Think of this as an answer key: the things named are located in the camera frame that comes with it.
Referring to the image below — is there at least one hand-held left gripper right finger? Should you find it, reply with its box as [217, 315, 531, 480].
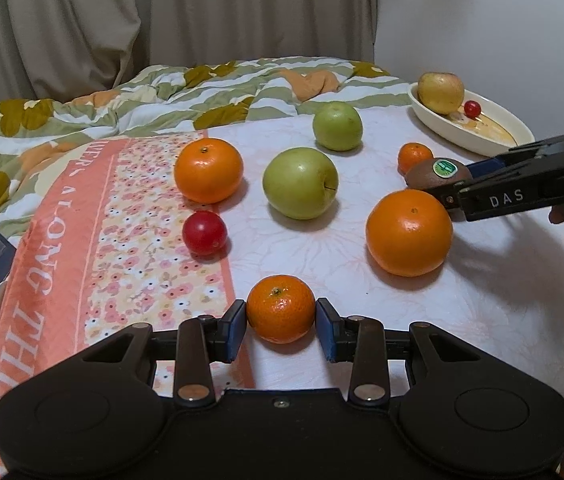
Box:
[315, 298, 482, 408]

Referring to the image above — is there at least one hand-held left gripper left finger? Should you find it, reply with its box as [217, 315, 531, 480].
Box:
[79, 300, 249, 408]

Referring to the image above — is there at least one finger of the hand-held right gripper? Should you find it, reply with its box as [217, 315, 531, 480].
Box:
[466, 132, 564, 180]
[422, 152, 564, 222]

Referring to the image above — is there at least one cream oval dish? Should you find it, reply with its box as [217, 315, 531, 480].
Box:
[407, 81, 536, 158]

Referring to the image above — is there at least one brown kiwi with green sticker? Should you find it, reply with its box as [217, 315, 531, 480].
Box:
[405, 158, 473, 193]

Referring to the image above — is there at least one small mandarin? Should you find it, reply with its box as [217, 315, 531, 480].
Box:
[398, 142, 434, 175]

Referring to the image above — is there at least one large orange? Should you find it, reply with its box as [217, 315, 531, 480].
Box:
[366, 190, 454, 278]
[174, 138, 244, 205]

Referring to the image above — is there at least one large green apple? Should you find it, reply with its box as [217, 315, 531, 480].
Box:
[262, 147, 339, 221]

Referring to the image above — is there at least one small green apple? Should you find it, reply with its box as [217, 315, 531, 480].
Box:
[312, 101, 363, 152]

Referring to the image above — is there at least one pink and white floral towel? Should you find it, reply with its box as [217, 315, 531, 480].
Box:
[0, 105, 564, 480]

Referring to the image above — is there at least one yellow red apple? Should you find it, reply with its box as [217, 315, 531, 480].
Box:
[417, 71, 465, 116]

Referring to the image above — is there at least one green striped flower blanket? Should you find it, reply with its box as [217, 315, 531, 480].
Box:
[0, 57, 405, 241]

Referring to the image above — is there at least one beige curtain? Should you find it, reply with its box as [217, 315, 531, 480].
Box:
[0, 0, 377, 126]

